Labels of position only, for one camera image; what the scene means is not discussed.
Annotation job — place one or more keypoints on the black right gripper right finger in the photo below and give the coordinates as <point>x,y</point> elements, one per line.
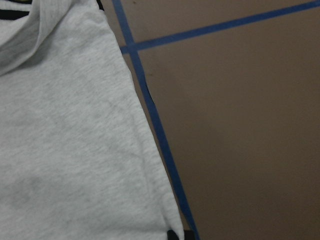
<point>189,235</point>

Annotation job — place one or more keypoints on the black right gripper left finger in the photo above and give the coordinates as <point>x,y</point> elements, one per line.
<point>171,235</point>

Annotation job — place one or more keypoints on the grey cartoon print t-shirt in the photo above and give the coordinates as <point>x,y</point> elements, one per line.
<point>78,160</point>

